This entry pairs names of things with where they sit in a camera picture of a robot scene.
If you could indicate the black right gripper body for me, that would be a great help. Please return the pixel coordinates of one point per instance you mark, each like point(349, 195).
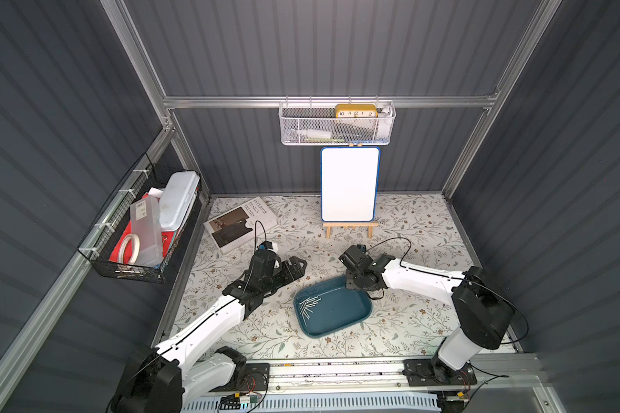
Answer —
point(360, 274)

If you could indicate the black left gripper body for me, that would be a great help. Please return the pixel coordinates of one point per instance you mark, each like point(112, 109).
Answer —
point(281, 269)

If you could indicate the teal plastic tray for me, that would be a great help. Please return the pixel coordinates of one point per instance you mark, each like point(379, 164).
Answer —
point(329, 306)

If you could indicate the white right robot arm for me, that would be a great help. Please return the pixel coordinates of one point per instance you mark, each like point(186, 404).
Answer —
point(484, 314)

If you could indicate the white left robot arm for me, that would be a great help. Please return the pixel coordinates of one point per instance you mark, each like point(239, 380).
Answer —
point(167, 376)

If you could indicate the translucent plastic box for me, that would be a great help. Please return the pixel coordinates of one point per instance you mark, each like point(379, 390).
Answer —
point(144, 220)

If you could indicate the small wooden easel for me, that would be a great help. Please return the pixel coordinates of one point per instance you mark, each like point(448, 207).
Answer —
point(370, 226)

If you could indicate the interior design trends magazine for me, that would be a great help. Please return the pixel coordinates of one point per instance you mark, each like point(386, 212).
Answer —
point(236, 227)

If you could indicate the blue framed whiteboard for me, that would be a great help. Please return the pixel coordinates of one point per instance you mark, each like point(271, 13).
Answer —
point(348, 183)

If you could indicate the white plastic case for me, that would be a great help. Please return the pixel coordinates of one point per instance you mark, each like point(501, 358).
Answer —
point(176, 200)

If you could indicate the white tape roll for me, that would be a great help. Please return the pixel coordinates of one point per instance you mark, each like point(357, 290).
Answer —
point(129, 249)

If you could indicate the yellow clock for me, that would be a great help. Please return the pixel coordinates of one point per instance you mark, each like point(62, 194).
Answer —
point(355, 110)

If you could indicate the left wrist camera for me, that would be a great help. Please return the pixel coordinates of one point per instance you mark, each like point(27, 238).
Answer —
point(269, 245)

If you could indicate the black wire wall basket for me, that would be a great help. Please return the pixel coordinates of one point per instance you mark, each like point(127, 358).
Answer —
point(108, 230)

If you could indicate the white mesh wall basket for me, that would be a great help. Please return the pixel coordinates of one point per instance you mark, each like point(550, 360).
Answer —
point(318, 126)

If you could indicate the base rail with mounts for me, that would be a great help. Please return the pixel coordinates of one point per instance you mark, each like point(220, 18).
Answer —
point(384, 374)

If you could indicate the aluminium frame rail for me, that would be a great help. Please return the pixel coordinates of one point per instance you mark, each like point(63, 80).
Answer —
point(179, 102)

